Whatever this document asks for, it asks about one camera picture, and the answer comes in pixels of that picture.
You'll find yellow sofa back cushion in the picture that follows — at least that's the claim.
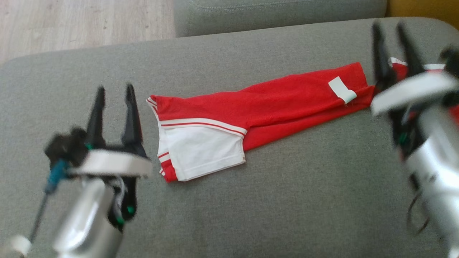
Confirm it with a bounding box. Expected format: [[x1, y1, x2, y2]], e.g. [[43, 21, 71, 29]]
[[386, 0, 459, 30]]

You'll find red basketball jersey number 23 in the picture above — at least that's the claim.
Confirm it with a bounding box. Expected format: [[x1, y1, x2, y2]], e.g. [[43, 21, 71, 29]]
[[146, 62, 377, 183]]

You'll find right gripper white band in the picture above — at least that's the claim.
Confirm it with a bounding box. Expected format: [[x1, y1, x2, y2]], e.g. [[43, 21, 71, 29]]
[[370, 21, 459, 158]]

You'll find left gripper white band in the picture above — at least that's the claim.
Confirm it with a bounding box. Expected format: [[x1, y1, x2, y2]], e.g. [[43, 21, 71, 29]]
[[68, 83, 153, 226]]

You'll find left camera cable blue plug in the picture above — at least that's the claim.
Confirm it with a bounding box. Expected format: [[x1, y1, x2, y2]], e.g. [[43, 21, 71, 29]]
[[29, 159, 71, 242]]

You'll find red shorts white trim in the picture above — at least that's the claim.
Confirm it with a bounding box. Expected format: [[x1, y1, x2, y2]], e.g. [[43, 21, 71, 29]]
[[389, 57, 459, 126]]

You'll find grey sofa back cushion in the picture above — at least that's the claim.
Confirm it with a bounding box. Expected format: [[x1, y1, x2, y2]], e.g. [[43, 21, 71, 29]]
[[174, 0, 388, 38]]

